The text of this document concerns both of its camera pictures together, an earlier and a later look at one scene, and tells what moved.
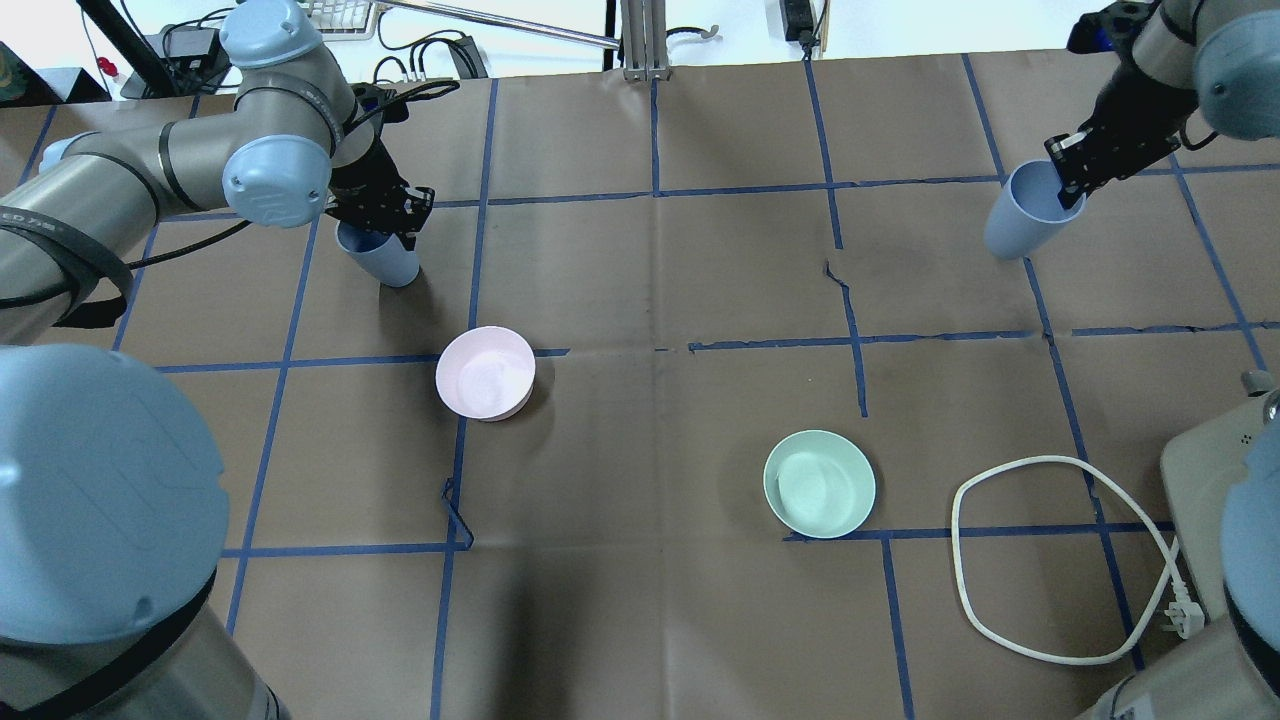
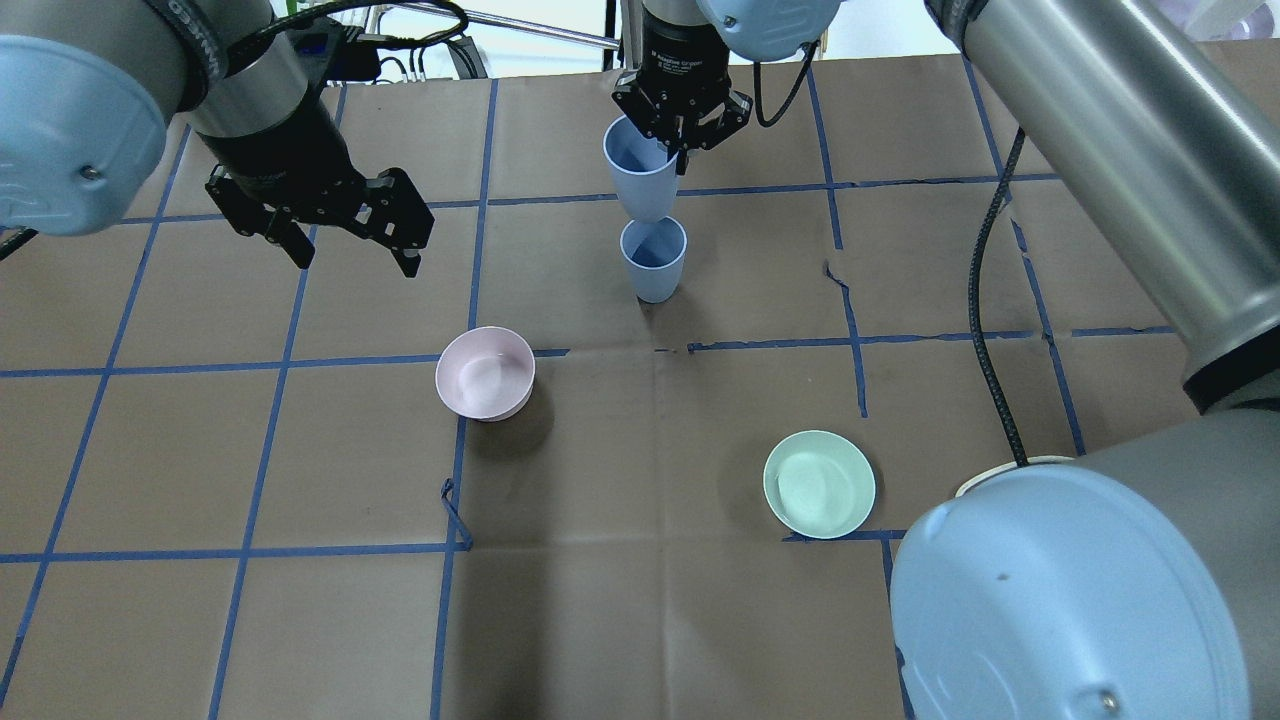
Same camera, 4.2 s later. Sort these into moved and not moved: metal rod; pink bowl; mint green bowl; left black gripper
Moved: left black gripper
Not moved: mint green bowl; pink bowl; metal rod
